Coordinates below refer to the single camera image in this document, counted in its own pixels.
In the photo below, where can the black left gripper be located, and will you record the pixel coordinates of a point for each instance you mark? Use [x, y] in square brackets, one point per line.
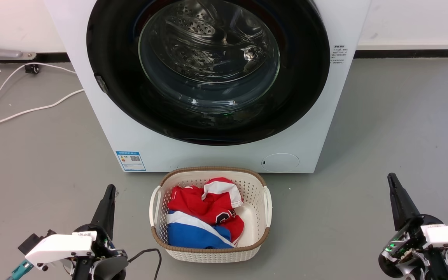
[107, 262]

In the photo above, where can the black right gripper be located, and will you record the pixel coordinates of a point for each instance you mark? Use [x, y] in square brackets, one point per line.
[406, 252]

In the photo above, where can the black round glass washer door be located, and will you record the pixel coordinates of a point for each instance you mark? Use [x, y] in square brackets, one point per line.
[309, 77]

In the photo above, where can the white front-load washing machine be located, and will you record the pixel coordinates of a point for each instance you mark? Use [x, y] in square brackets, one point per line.
[216, 155]

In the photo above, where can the blue energy label sticker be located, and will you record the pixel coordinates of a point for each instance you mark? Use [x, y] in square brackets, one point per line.
[130, 160]

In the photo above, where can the black left wrist connector block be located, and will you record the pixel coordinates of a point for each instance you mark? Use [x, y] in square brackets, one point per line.
[33, 242]

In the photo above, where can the red white blue jersey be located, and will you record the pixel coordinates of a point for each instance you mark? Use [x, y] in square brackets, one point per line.
[196, 210]

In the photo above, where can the round drain filter cover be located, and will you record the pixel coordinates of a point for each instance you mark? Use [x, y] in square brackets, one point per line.
[280, 162]

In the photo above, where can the white wicker laundry basket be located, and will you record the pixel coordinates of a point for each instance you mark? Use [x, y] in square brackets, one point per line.
[255, 217]

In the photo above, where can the small black floor plug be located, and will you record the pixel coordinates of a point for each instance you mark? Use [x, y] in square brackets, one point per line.
[32, 69]

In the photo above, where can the small text sticker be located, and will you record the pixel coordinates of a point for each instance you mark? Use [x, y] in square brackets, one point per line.
[340, 55]

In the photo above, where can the grey wall pipe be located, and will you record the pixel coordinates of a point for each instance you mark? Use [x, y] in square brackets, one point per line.
[2, 52]

